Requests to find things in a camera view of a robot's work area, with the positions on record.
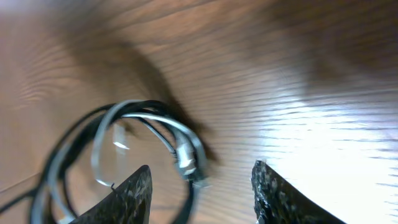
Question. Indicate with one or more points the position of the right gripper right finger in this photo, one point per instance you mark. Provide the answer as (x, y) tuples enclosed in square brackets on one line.
[(276, 201)]

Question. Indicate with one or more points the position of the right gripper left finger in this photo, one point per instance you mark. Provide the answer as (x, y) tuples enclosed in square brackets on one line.
[(129, 203)]

